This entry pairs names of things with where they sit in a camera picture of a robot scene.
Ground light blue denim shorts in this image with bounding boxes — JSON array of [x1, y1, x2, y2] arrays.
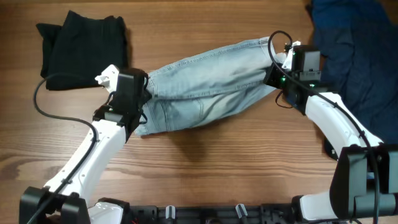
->
[[135, 37, 286, 136]]

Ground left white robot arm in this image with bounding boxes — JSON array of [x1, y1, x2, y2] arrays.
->
[[19, 65, 151, 223]]

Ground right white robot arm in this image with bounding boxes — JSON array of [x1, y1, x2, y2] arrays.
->
[[264, 63, 397, 223]]

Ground black folded garment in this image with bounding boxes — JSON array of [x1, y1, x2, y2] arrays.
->
[[36, 11, 129, 91]]

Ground dark blue garment pile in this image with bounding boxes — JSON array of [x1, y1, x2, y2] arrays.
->
[[306, 0, 397, 144]]

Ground right black cable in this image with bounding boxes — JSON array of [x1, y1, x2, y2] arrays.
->
[[267, 30, 382, 224]]

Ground black cable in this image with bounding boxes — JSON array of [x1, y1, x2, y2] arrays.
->
[[267, 30, 382, 224], [26, 73, 100, 224]]

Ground left black cable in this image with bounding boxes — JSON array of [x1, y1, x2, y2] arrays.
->
[[26, 73, 100, 224]]

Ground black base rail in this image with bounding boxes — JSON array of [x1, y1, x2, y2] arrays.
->
[[125, 203, 296, 224]]

